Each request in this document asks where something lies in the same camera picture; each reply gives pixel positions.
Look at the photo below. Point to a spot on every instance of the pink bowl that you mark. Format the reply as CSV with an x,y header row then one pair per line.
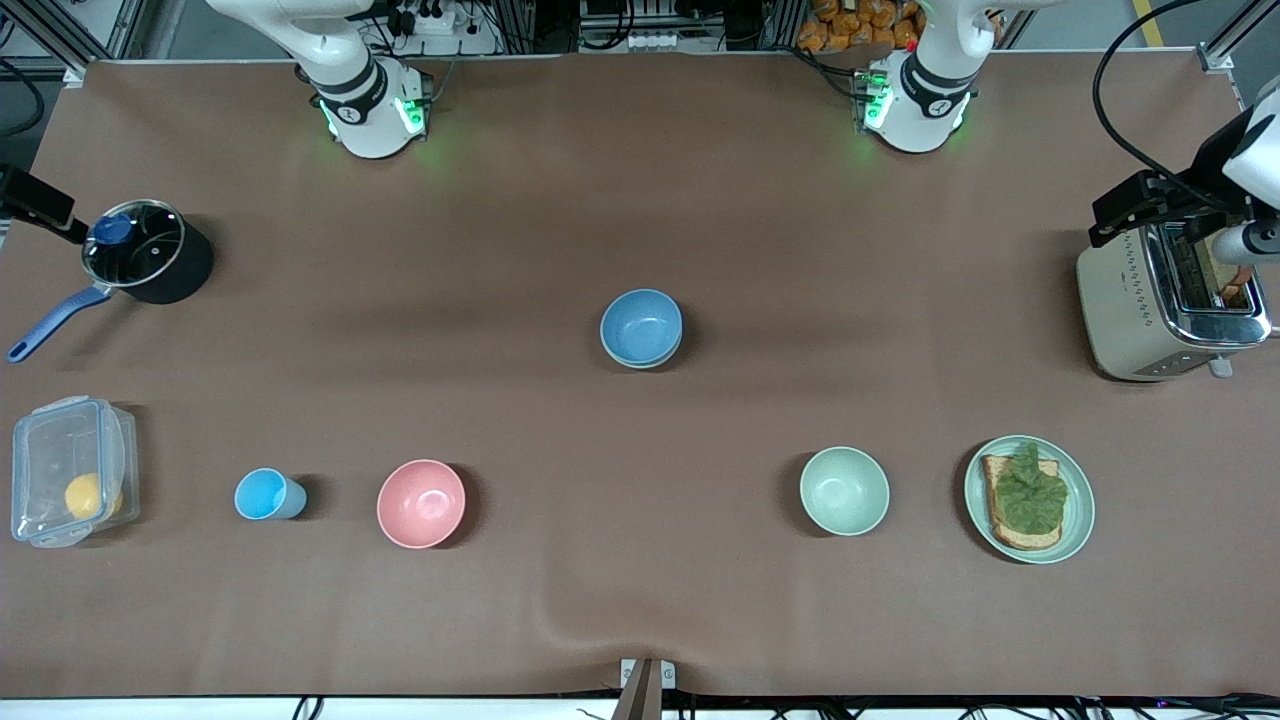
x,y
421,503

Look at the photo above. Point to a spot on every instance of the yellow orange fruit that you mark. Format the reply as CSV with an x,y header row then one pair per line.
x,y
88,496

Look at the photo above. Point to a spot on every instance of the clear plastic container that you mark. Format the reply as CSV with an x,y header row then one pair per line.
x,y
50,450

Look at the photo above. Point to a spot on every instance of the metal clamp bracket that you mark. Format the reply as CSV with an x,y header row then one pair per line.
x,y
647,685

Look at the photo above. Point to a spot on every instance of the green lettuce leaf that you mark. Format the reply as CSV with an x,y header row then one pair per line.
x,y
1030,495

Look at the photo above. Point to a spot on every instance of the brown bread piece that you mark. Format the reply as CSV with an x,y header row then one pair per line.
x,y
1236,291

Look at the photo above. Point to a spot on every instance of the blue bowl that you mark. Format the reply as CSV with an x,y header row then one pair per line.
x,y
641,325

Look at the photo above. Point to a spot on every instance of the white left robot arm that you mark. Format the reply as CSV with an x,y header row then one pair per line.
x,y
920,100

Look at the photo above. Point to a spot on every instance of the toast slice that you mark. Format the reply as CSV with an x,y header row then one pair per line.
x,y
1020,540

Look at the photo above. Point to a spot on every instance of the light green plate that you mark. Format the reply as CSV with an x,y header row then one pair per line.
x,y
1078,500

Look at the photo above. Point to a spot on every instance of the blue cup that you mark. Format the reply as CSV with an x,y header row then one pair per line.
x,y
262,494

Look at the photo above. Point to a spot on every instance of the white power strip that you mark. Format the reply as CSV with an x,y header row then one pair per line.
x,y
660,42

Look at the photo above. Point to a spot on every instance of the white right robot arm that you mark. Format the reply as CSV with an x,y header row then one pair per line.
x,y
360,100

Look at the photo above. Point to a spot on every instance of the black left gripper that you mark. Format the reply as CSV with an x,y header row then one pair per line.
x,y
1206,166

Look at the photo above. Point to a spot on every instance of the silver toaster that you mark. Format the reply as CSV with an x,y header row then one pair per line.
x,y
1125,320

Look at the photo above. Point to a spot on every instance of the bag of orange snacks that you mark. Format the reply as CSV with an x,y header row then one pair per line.
x,y
850,25

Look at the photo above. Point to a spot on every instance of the glass lid with blue knob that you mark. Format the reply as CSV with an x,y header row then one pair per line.
x,y
145,255

